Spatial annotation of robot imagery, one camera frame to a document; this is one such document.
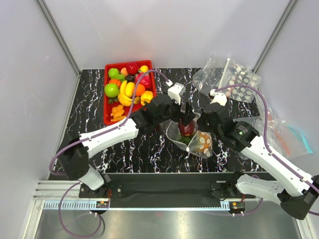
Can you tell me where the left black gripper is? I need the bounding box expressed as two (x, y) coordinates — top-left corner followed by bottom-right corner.
(155, 96), (195, 126)

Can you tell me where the dark red toy apple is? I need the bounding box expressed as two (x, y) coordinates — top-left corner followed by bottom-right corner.
(178, 120), (195, 136)

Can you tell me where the toy pineapple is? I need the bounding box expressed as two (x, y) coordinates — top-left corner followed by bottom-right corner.
(173, 131), (212, 158)

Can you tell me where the polka dot zip bag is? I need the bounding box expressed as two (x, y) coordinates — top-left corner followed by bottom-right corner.
(166, 113), (212, 158)

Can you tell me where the yellow toy bell pepper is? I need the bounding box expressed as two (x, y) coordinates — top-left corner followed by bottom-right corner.
(140, 91), (154, 106)

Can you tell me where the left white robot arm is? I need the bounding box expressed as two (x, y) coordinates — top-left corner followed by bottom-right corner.
(56, 94), (195, 197)

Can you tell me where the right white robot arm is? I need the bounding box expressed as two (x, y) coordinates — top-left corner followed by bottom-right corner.
(197, 103), (319, 220)

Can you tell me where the clear zip bag pile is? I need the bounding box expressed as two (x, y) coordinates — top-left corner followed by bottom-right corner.
(192, 54), (226, 97)

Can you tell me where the blue zipper plastic bag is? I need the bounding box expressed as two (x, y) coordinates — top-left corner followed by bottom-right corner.
(234, 96), (313, 160)

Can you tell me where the orange toy fruit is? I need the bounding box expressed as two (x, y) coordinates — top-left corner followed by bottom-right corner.
(136, 84), (146, 97)

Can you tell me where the pink toy dragon fruit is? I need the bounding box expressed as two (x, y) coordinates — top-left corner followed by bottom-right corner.
(135, 72), (152, 90)

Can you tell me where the yellow toy lemon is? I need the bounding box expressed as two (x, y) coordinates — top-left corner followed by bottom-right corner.
(139, 65), (149, 74)

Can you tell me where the yellow toy mango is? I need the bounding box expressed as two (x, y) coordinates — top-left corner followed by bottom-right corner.
(125, 82), (135, 98)

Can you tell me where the red plastic tray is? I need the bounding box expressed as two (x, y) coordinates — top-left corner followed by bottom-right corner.
(104, 60), (157, 125)

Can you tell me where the toy banana bunch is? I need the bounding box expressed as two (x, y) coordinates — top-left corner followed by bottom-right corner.
(118, 80), (140, 107)

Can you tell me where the orange toy ginger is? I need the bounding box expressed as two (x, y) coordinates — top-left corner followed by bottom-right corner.
(111, 105), (126, 121)

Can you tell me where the red toy pomegranate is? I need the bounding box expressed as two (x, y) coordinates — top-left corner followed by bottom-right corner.
(126, 62), (139, 75)

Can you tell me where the green toy apple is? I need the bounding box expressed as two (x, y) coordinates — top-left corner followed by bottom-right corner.
(104, 83), (120, 98)

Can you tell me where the green toy pepper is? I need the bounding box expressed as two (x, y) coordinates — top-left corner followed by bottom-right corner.
(108, 68), (120, 79)

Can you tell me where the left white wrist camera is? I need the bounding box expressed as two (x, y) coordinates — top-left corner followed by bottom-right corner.
(167, 83), (185, 105)

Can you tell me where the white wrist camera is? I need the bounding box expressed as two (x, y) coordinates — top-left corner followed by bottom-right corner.
(167, 83), (185, 105)
(209, 89), (227, 109)

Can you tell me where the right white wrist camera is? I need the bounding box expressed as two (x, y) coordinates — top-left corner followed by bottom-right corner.
(209, 89), (227, 109)

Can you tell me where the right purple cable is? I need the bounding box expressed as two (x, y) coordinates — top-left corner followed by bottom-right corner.
(211, 84), (319, 216)

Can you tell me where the purple cable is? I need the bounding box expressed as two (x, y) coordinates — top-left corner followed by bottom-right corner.
(211, 84), (319, 216)
(48, 69), (174, 175)

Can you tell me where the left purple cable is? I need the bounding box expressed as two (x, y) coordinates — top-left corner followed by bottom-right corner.
(48, 69), (174, 175)

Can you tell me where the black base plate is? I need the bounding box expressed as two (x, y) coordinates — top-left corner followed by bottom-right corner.
(78, 171), (257, 209)

